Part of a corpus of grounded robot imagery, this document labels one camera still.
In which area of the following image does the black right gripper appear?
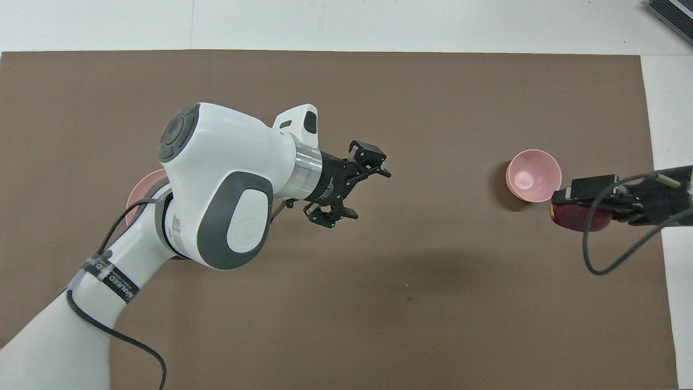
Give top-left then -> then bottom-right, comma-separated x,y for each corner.
563,165 -> 693,226

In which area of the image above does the pink plate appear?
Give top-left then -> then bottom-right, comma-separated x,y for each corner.
126,168 -> 169,228

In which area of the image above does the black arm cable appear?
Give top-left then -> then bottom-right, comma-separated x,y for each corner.
65,197 -> 297,390
583,172 -> 693,276

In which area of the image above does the brown table mat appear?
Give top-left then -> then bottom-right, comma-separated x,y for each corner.
0,50 -> 679,390

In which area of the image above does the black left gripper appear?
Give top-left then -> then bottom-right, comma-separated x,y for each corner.
302,140 -> 392,228

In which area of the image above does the pink bowl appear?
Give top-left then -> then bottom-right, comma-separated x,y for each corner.
506,149 -> 563,204

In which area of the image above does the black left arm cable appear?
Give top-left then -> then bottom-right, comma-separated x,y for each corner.
65,197 -> 297,390

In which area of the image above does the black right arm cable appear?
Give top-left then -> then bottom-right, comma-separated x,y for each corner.
583,172 -> 693,276

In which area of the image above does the red apple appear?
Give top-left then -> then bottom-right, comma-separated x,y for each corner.
548,201 -> 613,233

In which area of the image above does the grey ribbed device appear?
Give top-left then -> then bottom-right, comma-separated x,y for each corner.
646,0 -> 693,47

